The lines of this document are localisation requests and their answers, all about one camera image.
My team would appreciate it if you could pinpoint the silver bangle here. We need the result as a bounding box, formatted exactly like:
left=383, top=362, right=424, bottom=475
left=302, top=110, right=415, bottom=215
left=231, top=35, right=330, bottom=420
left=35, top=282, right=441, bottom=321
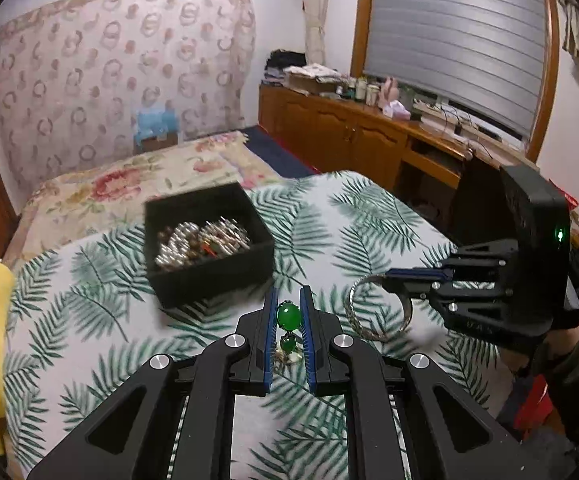
left=344, top=273, right=413, bottom=342

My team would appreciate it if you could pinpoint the green jade pendant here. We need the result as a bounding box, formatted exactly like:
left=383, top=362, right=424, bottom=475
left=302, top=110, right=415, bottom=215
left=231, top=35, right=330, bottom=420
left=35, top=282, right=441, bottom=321
left=273, top=300, right=303, bottom=374

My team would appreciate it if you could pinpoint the black jewelry box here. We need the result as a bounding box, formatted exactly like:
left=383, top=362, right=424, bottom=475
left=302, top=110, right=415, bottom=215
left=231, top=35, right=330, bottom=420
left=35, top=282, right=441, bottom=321
left=144, top=182, right=274, bottom=310

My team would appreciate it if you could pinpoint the white pearl necklace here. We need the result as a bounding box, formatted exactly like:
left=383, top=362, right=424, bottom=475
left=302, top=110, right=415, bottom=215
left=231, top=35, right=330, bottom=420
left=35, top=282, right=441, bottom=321
left=154, top=216, right=254, bottom=269

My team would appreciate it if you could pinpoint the person's right hand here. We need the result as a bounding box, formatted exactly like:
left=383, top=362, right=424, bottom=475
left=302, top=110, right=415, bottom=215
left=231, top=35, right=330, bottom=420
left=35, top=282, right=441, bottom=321
left=500, top=323, right=579, bottom=373

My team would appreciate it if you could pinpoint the wooden sideboard cabinet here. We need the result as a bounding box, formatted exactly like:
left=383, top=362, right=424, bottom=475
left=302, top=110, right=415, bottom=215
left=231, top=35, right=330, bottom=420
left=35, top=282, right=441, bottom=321
left=258, top=83, right=541, bottom=221

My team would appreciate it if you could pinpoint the palm leaf tablecloth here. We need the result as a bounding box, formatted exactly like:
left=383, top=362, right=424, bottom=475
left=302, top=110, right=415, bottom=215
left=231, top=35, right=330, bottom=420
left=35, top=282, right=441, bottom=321
left=4, top=171, right=512, bottom=479

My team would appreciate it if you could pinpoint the floral bedspread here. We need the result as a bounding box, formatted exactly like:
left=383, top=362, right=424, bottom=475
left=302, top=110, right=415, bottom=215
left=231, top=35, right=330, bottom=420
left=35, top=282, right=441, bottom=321
left=4, top=129, right=291, bottom=266

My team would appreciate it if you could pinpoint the stack of clothes and papers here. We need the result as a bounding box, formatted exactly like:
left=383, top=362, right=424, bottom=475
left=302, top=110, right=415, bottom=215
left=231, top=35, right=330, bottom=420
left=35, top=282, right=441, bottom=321
left=261, top=49, right=346, bottom=96

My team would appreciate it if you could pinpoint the grey window blind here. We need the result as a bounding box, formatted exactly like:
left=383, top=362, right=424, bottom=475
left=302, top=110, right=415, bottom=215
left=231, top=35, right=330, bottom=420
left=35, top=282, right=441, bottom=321
left=364, top=0, right=545, bottom=138

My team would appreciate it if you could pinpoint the light blue bag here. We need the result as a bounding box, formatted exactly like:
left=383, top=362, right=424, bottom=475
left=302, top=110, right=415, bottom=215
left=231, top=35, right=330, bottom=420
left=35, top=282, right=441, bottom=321
left=134, top=108, right=178, bottom=144

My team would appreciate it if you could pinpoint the pink circle patterned curtain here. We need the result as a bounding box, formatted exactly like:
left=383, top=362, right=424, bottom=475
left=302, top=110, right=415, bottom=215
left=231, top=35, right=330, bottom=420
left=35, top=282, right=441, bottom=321
left=0, top=0, right=256, bottom=194

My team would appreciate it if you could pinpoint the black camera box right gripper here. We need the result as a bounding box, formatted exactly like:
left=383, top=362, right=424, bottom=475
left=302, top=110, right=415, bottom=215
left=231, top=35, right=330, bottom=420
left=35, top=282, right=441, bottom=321
left=449, top=152, right=572, bottom=311

